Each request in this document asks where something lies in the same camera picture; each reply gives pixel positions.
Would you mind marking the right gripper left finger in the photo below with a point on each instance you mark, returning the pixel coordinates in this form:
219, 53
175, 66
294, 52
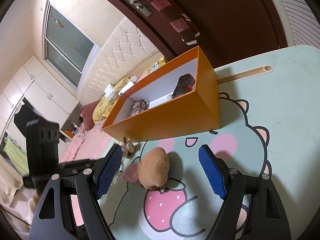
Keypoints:
54, 218

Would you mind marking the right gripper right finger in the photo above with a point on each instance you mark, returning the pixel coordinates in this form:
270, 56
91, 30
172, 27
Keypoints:
266, 218

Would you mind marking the brown potato plush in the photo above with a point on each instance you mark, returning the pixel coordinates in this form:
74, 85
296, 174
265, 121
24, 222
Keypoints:
153, 169

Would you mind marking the white cylindrical tube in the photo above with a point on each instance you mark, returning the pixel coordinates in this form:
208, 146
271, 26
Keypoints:
159, 101

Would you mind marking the dark red glitter pouch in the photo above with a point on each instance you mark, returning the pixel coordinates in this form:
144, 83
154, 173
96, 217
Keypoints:
185, 85

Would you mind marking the pink round object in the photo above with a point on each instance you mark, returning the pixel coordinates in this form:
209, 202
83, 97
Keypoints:
130, 173

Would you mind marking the white wardrobe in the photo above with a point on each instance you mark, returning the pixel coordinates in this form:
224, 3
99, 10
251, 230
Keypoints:
35, 83

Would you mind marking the pink duvet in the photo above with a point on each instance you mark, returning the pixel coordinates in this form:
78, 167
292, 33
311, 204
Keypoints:
90, 144

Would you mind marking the yellow pillow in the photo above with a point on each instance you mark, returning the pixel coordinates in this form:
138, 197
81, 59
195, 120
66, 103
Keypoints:
104, 106

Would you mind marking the white charger box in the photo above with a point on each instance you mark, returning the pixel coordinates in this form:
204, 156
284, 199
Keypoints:
109, 92

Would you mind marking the window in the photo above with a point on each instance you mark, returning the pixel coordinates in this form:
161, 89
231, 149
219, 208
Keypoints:
67, 49

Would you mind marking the smartphone on bed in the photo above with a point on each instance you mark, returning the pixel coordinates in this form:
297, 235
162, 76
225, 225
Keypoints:
126, 87

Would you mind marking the cream tufted headboard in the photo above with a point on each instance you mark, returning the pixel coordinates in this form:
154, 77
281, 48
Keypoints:
126, 53

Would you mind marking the orange cardboard box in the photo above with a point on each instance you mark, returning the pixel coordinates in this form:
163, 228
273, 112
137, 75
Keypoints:
193, 112

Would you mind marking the red pink striped scarf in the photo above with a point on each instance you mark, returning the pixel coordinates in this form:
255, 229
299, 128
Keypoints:
179, 21

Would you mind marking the white louvered closet door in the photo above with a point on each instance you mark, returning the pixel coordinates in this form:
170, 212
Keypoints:
299, 22

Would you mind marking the dark red wooden door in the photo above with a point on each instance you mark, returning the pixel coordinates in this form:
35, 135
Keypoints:
230, 30

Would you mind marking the cartoon figure keychain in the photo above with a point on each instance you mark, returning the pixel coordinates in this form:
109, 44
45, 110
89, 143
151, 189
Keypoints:
127, 147

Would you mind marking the silver door handle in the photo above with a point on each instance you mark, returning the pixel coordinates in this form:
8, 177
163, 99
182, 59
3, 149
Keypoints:
140, 7

